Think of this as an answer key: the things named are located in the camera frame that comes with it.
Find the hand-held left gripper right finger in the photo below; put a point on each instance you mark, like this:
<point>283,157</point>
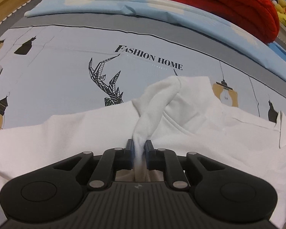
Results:
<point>149,156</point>

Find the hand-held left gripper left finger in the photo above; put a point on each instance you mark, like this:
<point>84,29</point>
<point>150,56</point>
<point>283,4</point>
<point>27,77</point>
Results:
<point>130,155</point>

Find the white shirt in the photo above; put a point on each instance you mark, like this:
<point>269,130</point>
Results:
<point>73,133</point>

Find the printed bed sheet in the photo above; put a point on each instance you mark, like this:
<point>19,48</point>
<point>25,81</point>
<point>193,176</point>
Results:
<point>61,64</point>

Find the light blue folded quilt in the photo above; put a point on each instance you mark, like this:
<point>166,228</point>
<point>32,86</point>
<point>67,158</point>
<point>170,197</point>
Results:
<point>133,7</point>

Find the red knitted blanket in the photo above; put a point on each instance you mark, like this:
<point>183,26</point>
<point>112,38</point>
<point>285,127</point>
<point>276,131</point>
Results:
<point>217,0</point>

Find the yellow plush toys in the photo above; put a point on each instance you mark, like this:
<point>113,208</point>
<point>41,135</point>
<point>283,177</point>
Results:
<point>284,7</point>

